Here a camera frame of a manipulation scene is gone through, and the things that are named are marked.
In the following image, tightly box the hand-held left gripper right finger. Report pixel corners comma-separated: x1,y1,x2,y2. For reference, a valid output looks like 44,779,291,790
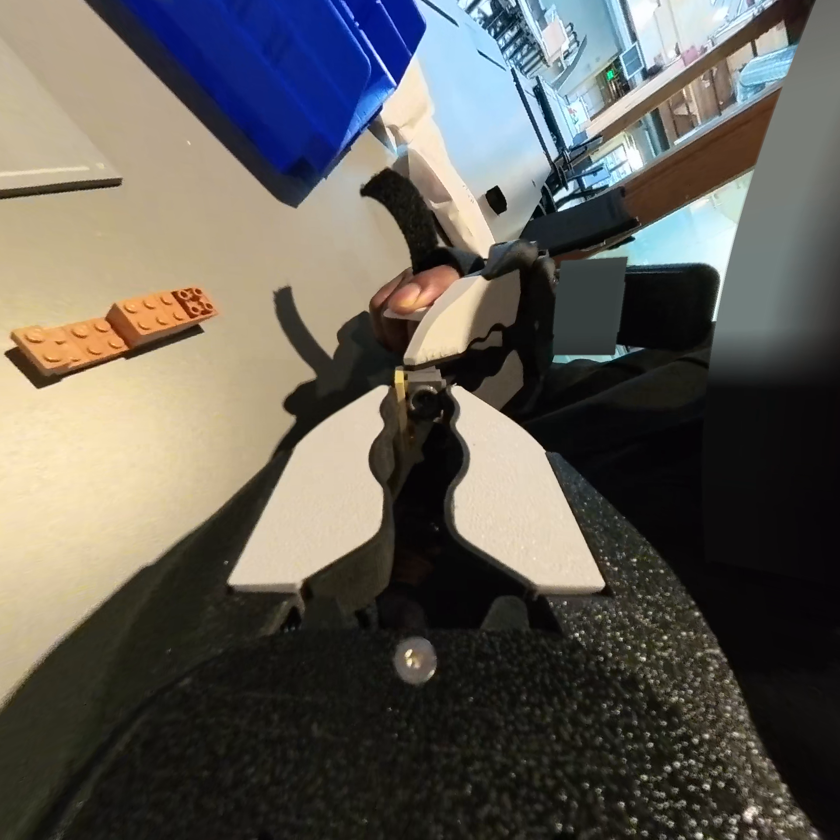
448,386,606,596

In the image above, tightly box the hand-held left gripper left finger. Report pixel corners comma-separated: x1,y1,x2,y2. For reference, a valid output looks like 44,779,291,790
226,385,403,621

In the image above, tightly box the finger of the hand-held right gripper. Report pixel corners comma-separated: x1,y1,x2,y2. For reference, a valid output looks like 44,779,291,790
446,331,536,413
402,272,522,368

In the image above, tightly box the dark grey brick with hole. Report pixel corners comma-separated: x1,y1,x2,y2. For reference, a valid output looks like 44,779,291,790
407,367,455,429

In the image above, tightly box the grey desk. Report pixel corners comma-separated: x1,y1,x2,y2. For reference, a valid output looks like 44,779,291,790
0,0,424,713

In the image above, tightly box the person's right hand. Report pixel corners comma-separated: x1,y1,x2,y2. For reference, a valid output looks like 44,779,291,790
369,268,462,350

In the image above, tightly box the wooden beam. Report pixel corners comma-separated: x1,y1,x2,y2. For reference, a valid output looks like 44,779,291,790
620,88,785,227

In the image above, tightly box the white panel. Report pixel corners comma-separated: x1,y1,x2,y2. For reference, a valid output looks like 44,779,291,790
394,0,549,217

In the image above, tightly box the dark brown small brick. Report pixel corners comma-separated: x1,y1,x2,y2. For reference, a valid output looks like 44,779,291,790
173,286,215,322

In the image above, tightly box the orange thick brick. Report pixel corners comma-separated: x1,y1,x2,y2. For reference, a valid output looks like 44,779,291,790
106,287,221,349

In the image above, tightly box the orange flat brick plate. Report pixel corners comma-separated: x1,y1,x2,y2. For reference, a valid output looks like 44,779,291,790
10,319,130,379

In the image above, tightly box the blue plastic bin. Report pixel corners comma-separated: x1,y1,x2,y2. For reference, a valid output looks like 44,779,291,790
88,0,427,209

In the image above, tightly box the grey instruction booklet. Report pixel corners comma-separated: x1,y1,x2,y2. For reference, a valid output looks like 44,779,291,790
0,36,124,200

